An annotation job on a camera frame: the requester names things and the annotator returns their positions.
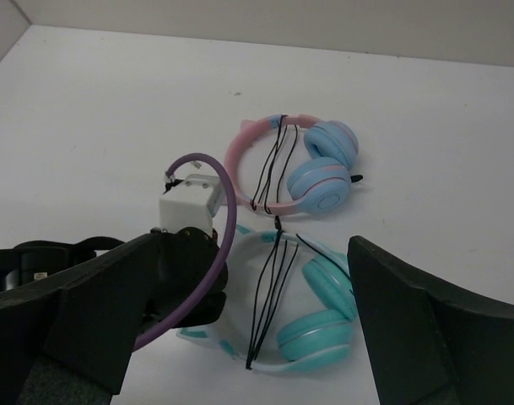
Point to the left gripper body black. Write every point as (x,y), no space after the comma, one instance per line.
(185,258)

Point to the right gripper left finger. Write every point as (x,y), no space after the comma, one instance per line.
(68,338)

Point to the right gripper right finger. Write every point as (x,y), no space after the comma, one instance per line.
(430,341)

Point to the teal cat-ear headphones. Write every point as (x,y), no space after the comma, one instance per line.
(290,304)

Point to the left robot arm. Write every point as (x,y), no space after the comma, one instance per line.
(37,259)

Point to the pink blue cat-ear headphones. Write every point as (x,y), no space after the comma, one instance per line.
(319,185)

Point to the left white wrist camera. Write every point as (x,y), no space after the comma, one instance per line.
(191,202)

